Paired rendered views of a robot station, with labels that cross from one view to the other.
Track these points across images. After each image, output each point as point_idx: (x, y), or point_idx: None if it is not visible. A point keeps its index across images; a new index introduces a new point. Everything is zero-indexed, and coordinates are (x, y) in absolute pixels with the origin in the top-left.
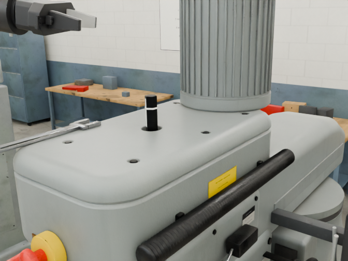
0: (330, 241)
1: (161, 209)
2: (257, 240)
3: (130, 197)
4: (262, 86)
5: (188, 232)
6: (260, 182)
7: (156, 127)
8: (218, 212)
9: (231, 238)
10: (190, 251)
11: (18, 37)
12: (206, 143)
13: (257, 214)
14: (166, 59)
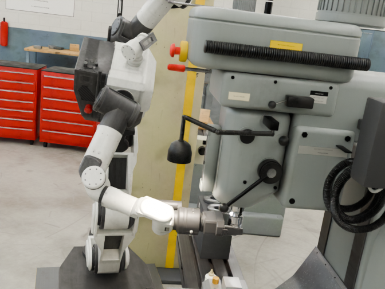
0: None
1: (227, 34)
2: (333, 129)
3: (209, 16)
4: (362, 7)
5: (234, 47)
6: (314, 58)
7: (268, 13)
8: (263, 51)
9: (289, 94)
10: (250, 79)
11: (372, 49)
12: (277, 16)
13: (332, 102)
14: None
